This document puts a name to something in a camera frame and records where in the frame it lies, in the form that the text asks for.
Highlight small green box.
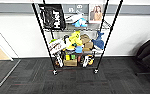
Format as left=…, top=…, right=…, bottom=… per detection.
left=70, top=53, right=76, bottom=61

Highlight white box with portrait print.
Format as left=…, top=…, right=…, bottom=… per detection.
left=88, top=3, right=105, bottom=24

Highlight black Huel bag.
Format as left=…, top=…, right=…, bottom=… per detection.
left=38, top=3, right=67, bottom=32

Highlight black chair with cloth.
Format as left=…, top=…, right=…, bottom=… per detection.
left=134, top=31, right=150, bottom=81

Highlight white printed packet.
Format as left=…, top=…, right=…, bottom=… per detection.
left=64, top=13, right=85, bottom=24

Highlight blue white plush toy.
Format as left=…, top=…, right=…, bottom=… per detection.
left=72, top=18, right=89, bottom=29

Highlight black wire shelf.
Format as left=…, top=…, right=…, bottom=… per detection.
left=31, top=0, right=124, bottom=76

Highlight blue shark plush toy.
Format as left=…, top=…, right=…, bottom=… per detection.
left=91, top=30, right=106, bottom=51

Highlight white black printed pack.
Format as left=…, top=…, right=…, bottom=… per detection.
left=54, top=53, right=65, bottom=68

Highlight yellow plush toy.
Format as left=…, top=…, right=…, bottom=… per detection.
left=64, top=30, right=85, bottom=51

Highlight white door frame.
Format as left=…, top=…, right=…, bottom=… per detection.
left=0, top=20, right=19, bottom=62

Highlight blue cup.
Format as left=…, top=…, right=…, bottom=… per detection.
left=74, top=44, right=84, bottom=54

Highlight flat tan cardboard box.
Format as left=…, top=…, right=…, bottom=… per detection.
left=63, top=59, right=79, bottom=68

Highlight white yellow black pack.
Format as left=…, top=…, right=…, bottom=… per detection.
left=80, top=54, right=96, bottom=68

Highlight small yellow box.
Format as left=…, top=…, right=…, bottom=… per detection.
left=65, top=54, right=71, bottom=61

